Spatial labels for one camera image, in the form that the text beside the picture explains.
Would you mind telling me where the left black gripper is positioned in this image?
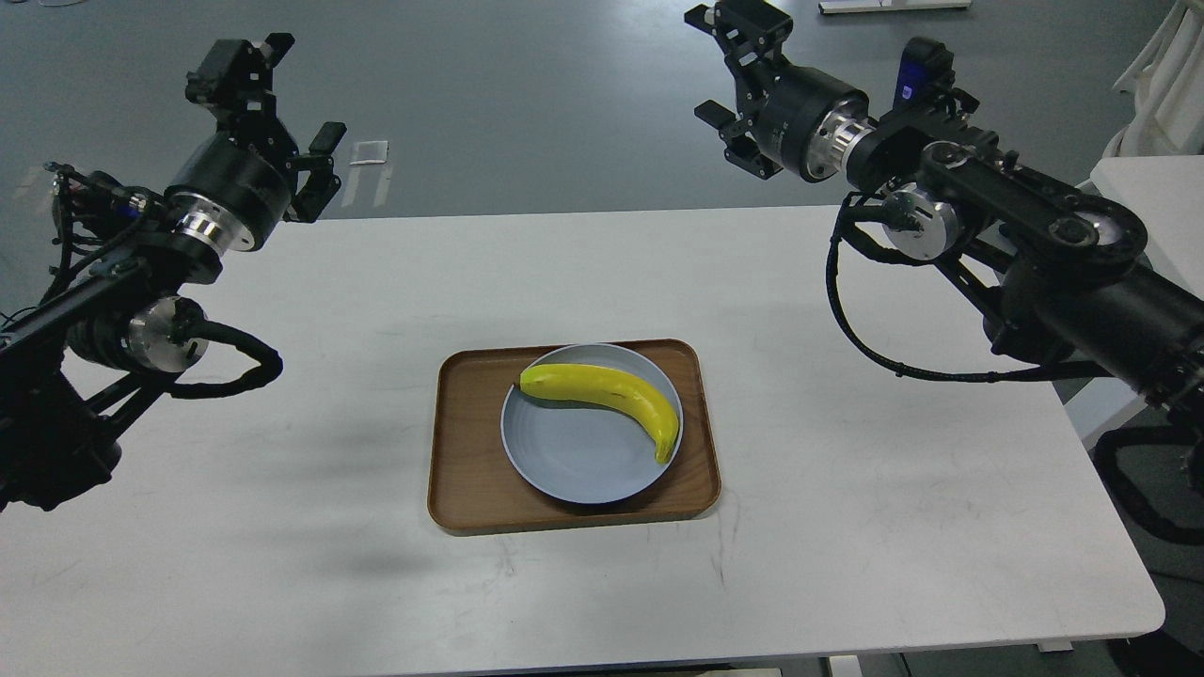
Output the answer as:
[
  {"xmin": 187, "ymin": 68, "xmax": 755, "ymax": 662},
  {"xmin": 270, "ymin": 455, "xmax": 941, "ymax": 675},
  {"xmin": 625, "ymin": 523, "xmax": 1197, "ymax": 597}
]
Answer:
[{"xmin": 165, "ymin": 33, "xmax": 347, "ymax": 253}]

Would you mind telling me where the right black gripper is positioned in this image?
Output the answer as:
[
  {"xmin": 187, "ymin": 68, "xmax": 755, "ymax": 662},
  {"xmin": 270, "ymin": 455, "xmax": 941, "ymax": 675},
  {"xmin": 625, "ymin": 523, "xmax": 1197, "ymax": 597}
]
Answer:
[{"xmin": 684, "ymin": 1, "xmax": 870, "ymax": 183}]

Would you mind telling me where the yellow banana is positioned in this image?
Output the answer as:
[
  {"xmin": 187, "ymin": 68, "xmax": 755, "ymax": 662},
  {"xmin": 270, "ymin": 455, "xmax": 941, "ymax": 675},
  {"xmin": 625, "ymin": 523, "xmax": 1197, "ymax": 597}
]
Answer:
[{"xmin": 515, "ymin": 363, "xmax": 681, "ymax": 465}]

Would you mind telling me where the light blue plate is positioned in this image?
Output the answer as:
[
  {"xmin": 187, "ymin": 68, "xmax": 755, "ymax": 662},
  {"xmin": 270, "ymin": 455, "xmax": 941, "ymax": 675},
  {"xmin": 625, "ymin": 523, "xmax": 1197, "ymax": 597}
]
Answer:
[{"xmin": 500, "ymin": 343, "xmax": 685, "ymax": 505}]

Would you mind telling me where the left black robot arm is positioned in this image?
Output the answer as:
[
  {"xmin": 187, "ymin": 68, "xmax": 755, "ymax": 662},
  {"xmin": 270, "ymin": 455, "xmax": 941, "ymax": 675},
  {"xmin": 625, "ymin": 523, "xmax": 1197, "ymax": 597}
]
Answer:
[{"xmin": 1, "ymin": 33, "xmax": 347, "ymax": 511}]

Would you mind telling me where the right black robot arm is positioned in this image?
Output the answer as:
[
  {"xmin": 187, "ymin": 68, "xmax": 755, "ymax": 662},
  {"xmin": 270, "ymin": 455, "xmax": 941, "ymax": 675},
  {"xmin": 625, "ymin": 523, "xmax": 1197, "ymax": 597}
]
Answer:
[{"xmin": 684, "ymin": 1, "xmax": 1202, "ymax": 423}]

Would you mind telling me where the brown wooden tray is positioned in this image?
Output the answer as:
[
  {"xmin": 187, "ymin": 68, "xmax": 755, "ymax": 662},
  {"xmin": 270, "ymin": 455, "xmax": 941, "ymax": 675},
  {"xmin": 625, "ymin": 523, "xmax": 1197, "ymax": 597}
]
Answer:
[{"xmin": 427, "ymin": 339, "xmax": 721, "ymax": 536}]

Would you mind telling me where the white side table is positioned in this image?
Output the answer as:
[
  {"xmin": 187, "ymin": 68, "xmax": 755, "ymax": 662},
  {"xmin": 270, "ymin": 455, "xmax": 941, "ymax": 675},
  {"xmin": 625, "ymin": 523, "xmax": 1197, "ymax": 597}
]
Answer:
[{"xmin": 1066, "ymin": 155, "xmax": 1203, "ymax": 449}]

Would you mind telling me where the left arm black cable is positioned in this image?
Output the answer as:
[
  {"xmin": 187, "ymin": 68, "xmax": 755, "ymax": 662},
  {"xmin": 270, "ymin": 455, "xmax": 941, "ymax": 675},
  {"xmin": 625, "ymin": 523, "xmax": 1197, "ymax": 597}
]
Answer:
[{"xmin": 165, "ymin": 323, "xmax": 284, "ymax": 401}]

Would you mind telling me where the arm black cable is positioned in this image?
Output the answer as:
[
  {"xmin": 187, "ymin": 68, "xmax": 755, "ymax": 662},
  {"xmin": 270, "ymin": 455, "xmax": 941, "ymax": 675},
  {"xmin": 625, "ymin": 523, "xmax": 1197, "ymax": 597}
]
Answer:
[
  {"xmin": 165, "ymin": 323, "xmax": 284, "ymax": 401},
  {"xmin": 826, "ymin": 193, "xmax": 1111, "ymax": 384}
]

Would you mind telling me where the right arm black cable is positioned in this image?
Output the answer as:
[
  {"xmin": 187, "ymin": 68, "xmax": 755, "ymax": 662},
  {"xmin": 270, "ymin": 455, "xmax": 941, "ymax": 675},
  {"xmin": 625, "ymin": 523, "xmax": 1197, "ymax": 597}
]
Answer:
[{"xmin": 826, "ymin": 193, "xmax": 1111, "ymax": 384}]

